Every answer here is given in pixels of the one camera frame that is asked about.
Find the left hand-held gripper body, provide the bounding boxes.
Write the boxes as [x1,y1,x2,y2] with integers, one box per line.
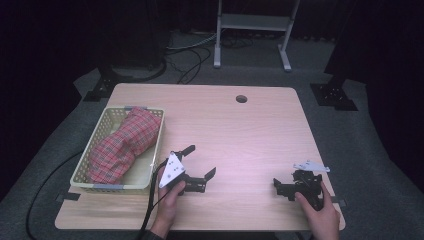
[158,151,208,196]

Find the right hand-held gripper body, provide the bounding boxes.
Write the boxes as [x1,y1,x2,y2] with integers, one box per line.
[282,160,331,212]

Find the cream plastic basket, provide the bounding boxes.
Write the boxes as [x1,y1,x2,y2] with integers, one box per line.
[69,105,166,196]

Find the red plaid cloth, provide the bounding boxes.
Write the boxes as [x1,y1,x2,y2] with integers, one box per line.
[87,106,162,185]

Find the person's left hand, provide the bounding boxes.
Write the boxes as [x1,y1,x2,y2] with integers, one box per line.
[151,165,187,232]

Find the person's right hand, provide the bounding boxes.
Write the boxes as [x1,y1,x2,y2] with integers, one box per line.
[294,181,341,240]

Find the black stand base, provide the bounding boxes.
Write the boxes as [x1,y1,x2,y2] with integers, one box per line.
[82,64,135,103]
[309,74,359,112]

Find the white metal stand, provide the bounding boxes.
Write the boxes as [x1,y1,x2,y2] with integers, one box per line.
[213,0,301,73]

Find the thick black floor cable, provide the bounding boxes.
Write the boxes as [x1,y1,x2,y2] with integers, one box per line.
[111,57,168,83]

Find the thin black floor cables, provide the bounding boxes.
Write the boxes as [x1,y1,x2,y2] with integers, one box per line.
[165,45,213,85]

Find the grey floor cable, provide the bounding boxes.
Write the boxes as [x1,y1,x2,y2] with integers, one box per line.
[165,32,218,52]

